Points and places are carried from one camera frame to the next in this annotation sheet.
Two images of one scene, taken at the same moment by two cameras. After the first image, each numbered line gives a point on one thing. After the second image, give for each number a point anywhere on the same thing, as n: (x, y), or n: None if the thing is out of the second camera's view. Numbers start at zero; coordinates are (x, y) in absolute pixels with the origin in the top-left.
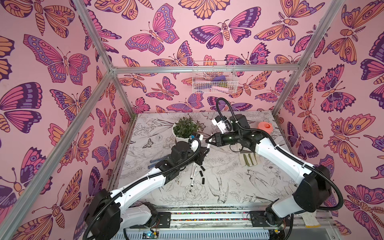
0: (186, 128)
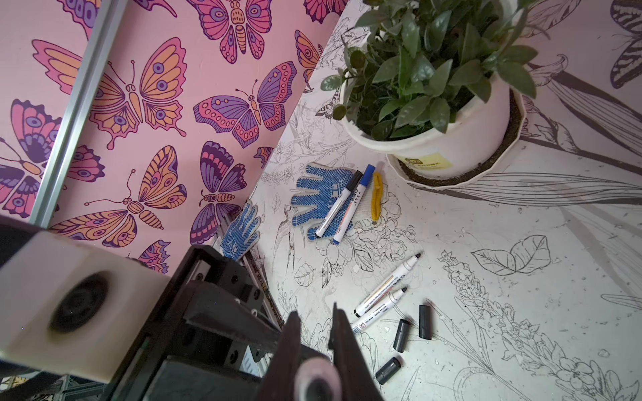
0: (419, 58)
